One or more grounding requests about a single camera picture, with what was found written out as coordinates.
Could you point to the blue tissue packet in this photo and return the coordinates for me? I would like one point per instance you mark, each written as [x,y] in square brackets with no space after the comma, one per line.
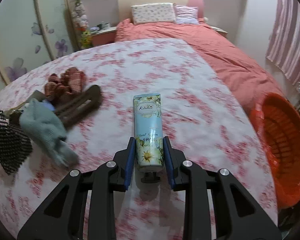
[48,105]

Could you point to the black white crochet pouch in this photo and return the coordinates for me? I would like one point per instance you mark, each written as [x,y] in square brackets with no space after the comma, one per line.
[15,145]

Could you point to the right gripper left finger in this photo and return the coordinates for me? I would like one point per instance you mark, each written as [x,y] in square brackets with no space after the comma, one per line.
[61,214]

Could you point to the orange plastic trash basket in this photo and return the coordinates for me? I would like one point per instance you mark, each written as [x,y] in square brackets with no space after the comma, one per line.
[277,125]

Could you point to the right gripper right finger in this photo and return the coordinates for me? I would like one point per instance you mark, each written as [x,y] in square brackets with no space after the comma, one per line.
[237,214]

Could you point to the blue floral cream tube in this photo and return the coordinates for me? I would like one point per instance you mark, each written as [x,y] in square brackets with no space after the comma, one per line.
[148,135]

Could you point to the white floral pillow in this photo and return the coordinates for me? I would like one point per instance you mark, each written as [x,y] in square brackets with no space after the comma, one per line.
[153,13]

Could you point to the pink striped curtain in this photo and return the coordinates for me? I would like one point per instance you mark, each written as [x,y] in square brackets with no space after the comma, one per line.
[284,45]

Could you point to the far side nightstand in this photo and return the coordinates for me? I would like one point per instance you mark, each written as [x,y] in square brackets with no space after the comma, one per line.
[219,30]

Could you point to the pink striped pillow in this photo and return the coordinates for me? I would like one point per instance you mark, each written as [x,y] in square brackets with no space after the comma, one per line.
[186,15]

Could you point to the pink floral bed sheet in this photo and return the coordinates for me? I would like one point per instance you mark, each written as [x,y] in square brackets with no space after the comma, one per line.
[199,114]

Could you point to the grey green sock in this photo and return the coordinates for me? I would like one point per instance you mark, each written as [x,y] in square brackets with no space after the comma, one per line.
[43,127]

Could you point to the floral sliding wardrobe door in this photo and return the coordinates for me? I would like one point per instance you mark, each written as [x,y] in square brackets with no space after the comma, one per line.
[32,33]

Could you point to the brown red scrunchie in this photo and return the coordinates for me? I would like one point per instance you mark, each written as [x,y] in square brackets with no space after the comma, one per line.
[67,86]

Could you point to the beige pink headboard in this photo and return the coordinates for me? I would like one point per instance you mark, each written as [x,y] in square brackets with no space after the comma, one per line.
[125,12]

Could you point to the pink white nightstand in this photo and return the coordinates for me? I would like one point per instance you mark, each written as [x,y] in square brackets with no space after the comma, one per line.
[105,36]

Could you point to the coral red duvet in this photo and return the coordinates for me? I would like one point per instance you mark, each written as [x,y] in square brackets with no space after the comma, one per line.
[247,81]

